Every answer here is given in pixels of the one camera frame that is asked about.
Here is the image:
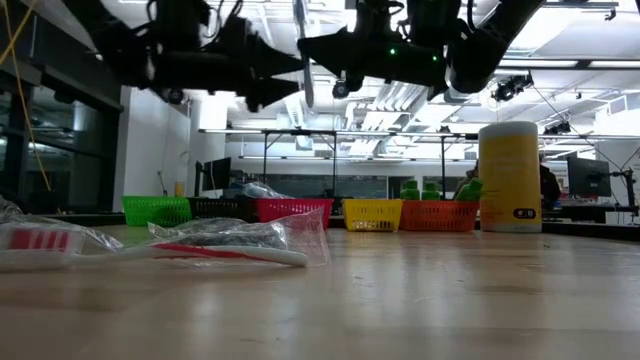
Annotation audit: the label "black background rig frame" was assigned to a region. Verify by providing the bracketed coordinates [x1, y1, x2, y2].
[199, 128, 479, 199]

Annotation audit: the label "black background desk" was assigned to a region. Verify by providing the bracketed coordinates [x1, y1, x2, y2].
[542, 203, 640, 234]

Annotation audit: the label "black computer monitor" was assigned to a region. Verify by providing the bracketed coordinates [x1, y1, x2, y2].
[194, 156, 233, 197]
[567, 156, 612, 198]

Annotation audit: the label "yellow plastic basket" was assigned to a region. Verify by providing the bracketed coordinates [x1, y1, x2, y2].
[342, 198, 404, 233]

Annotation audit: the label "teal bagged toothbrush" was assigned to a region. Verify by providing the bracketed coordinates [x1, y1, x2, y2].
[241, 181, 294, 201]

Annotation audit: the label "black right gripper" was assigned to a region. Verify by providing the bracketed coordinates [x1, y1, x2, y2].
[297, 26, 450, 100]

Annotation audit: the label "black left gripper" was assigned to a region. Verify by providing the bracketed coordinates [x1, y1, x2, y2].
[151, 16, 306, 114]

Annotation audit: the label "person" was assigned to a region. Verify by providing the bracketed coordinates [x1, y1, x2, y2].
[538, 154, 563, 211]
[452, 159, 481, 200]

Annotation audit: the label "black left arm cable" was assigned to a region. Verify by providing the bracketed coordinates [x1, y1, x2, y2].
[144, 0, 246, 54]

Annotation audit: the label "long overhead light bar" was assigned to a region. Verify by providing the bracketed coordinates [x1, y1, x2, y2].
[497, 57, 640, 70]

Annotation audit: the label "red plastic basket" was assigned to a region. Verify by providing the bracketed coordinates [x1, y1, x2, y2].
[255, 198, 335, 230]

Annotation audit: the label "yellow extension cable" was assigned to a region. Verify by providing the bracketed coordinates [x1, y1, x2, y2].
[2, 0, 52, 192]
[0, 0, 39, 66]

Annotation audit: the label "orange plastic basket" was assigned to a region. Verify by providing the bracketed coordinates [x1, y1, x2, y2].
[398, 200, 480, 233]

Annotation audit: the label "yellow canister white lid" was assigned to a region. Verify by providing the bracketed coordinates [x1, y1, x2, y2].
[478, 121, 543, 234]

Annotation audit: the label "bagged black hair ties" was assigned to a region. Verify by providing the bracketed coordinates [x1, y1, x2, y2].
[148, 208, 331, 267]

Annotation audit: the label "green plastic basket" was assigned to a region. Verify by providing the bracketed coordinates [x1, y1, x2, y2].
[121, 195, 194, 228]

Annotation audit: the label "black plastic basket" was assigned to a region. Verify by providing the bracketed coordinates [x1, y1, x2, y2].
[188, 197, 261, 224]

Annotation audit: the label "red white bagged toothbrush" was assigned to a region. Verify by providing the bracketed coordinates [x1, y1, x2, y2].
[0, 197, 310, 274]

